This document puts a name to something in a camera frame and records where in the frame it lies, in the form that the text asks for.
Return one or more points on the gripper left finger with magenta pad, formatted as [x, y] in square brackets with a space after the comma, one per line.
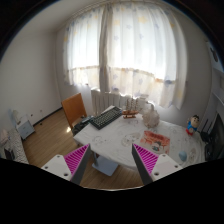
[70, 167]

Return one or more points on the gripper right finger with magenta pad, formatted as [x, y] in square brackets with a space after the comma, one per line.
[151, 166]

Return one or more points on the light blue computer mouse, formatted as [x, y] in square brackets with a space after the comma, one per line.
[183, 156]

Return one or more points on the white patterned tablecloth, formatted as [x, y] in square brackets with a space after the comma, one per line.
[115, 141]

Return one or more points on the white plush bag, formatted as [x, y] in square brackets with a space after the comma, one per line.
[151, 117]

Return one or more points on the black computer keyboard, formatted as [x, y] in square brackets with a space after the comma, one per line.
[106, 118]

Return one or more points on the orange wooden chair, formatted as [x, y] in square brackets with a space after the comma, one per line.
[74, 108]

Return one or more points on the small white bedside cabinet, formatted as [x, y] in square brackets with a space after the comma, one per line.
[25, 128]

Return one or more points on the cartoon boy figurine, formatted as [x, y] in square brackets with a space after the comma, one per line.
[192, 125]

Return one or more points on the wooden model sailing ship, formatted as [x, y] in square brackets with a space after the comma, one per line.
[131, 109]

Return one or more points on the white radiator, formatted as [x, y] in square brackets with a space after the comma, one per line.
[101, 101]

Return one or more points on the right white sheer curtain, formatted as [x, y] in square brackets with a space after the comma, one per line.
[142, 52]

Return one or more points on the white sheer curtain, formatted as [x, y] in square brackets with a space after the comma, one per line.
[81, 49]
[142, 52]

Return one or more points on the left white sheer curtain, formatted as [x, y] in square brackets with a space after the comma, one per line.
[81, 49]

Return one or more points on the blue table pedestal base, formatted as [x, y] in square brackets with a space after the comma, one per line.
[104, 165]

